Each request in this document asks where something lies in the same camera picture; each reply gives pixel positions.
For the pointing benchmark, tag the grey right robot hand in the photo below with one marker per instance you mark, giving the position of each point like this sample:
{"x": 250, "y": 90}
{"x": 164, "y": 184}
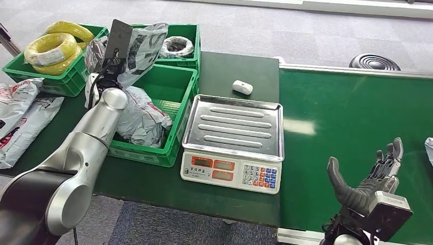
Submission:
{"x": 367, "y": 192}

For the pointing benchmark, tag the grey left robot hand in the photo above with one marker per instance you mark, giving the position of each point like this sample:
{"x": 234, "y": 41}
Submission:
{"x": 96, "y": 55}

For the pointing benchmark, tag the grey plastic mailer package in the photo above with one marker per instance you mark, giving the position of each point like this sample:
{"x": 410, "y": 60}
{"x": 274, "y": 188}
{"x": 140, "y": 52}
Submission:
{"x": 148, "y": 44}

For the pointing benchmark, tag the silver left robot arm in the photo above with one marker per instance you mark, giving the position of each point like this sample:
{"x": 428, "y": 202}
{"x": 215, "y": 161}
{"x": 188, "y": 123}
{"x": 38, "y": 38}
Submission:
{"x": 91, "y": 132}

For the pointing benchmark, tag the grey red-printed mailer package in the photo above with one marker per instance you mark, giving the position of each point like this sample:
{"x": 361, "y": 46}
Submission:
{"x": 145, "y": 118}

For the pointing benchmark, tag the small white plastic device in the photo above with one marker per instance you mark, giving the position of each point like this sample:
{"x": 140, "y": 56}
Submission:
{"x": 242, "y": 87}

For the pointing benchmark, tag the green plastic crate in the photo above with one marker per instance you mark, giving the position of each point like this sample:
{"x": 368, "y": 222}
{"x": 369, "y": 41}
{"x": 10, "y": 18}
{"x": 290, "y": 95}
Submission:
{"x": 67, "y": 81}
{"x": 184, "y": 30}
{"x": 169, "y": 88}

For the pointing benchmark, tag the green conveyor belt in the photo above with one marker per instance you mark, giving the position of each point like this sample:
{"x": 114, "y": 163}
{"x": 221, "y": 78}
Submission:
{"x": 338, "y": 111}

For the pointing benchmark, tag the dark metal stand leg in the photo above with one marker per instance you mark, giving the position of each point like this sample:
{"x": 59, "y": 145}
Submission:
{"x": 8, "y": 42}

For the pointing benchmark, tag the white red-printed mailer bag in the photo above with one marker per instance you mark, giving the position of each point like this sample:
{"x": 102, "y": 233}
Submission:
{"x": 15, "y": 99}

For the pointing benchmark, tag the white black-printed mailer bag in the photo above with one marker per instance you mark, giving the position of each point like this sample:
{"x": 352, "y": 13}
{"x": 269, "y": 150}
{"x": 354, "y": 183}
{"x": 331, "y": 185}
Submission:
{"x": 23, "y": 133}

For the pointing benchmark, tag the black ribbed round disc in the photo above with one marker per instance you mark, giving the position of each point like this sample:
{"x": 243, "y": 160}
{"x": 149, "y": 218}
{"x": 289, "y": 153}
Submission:
{"x": 373, "y": 62}

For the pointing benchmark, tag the stainless steel scale pan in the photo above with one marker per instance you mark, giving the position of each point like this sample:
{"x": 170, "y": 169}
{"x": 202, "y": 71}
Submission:
{"x": 233, "y": 125}

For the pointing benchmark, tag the white electronic scale body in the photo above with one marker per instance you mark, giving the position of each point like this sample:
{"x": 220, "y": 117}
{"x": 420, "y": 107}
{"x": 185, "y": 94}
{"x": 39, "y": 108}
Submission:
{"x": 216, "y": 172}

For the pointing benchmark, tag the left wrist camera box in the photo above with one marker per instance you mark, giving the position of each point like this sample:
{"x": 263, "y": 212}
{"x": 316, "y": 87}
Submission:
{"x": 118, "y": 37}

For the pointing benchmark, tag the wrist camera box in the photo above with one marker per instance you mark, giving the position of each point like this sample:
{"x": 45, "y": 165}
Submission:
{"x": 389, "y": 211}
{"x": 118, "y": 37}

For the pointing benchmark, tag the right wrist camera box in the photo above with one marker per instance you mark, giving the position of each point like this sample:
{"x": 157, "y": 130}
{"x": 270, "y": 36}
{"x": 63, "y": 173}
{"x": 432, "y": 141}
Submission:
{"x": 389, "y": 211}

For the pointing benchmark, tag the aluminium conveyor frame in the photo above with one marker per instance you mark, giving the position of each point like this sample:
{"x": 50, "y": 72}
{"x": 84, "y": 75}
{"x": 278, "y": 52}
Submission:
{"x": 314, "y": 67}

